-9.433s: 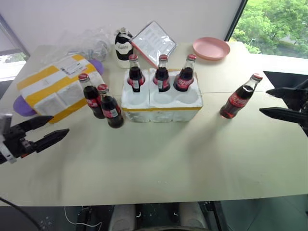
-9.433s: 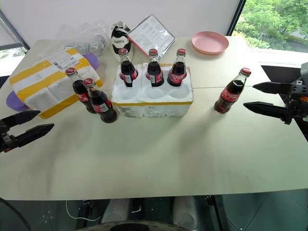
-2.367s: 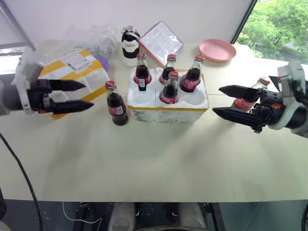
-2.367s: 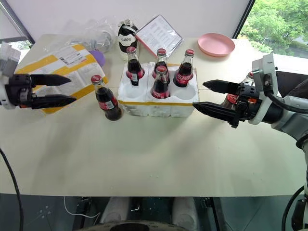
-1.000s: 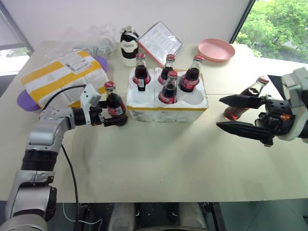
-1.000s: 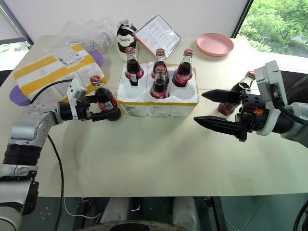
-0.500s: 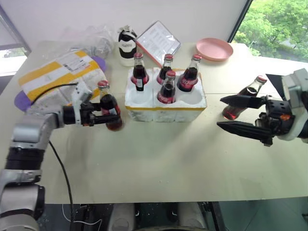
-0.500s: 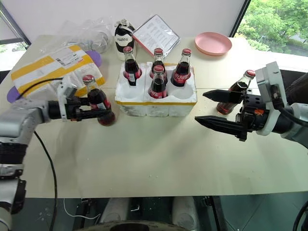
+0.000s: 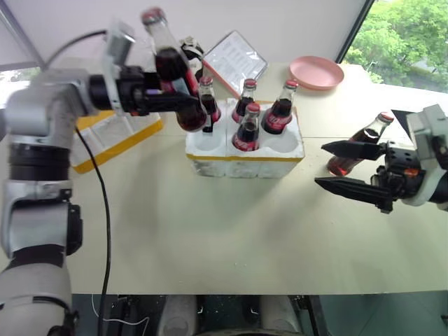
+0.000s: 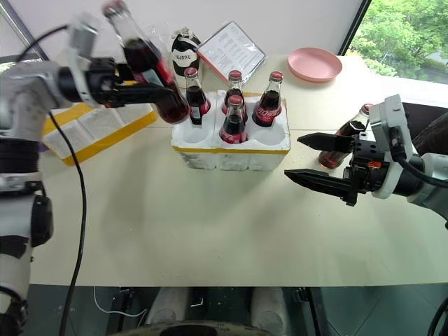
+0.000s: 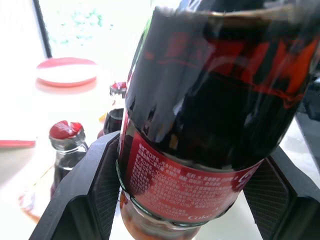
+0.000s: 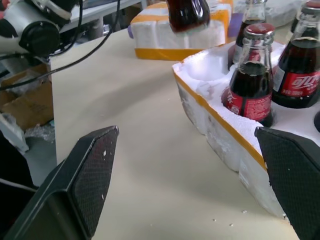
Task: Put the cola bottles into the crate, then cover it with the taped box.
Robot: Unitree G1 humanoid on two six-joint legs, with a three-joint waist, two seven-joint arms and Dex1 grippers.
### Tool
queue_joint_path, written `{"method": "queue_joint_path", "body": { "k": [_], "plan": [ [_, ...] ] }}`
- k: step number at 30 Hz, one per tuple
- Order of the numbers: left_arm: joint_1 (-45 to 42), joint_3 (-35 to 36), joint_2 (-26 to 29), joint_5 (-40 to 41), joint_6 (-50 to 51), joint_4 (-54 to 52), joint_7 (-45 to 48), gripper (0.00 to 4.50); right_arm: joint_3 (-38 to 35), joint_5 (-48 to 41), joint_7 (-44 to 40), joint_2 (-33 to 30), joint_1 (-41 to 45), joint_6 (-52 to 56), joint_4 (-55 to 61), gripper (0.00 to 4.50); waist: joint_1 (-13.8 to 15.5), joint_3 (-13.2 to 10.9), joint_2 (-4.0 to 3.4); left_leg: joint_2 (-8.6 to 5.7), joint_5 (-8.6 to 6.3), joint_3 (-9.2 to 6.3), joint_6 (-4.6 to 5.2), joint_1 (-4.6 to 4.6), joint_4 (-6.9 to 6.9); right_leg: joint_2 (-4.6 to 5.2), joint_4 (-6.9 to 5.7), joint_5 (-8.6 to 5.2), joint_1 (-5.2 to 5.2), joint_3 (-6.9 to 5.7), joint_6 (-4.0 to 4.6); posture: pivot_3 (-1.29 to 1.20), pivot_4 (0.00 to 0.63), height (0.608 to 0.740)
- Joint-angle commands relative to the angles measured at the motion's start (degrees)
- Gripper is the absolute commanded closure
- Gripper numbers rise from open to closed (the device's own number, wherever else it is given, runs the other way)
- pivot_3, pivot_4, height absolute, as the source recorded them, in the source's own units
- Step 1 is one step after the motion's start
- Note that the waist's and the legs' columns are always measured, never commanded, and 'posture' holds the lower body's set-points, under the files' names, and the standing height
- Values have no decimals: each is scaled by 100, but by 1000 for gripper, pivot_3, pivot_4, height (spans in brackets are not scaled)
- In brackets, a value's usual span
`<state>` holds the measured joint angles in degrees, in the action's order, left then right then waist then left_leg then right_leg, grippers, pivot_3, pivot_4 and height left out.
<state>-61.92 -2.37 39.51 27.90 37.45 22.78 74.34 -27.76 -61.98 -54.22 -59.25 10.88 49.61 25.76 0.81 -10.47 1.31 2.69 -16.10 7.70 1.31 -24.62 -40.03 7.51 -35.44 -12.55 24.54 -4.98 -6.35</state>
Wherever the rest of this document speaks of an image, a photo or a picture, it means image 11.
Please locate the cola bottle with red cap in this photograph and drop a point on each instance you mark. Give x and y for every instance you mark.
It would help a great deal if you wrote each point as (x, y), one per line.
(66, 150)
(115, 112)

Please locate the cola bottle with red label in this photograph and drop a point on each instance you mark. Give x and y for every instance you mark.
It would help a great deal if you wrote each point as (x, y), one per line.
(215, 107)

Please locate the black window frame post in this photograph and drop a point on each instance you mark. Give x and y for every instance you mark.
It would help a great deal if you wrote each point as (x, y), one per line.
(42, 27)

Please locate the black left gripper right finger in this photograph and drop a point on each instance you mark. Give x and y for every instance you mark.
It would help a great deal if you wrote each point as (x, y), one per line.
(285, 195)

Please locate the red and white round plate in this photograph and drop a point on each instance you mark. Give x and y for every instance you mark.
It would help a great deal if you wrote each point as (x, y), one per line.
(66, 71)

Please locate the red flat board edge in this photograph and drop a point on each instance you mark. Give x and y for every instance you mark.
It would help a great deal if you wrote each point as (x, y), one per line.
(16, 143)

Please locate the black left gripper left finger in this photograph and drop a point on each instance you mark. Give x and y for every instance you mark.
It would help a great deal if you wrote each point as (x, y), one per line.
(82, 190)

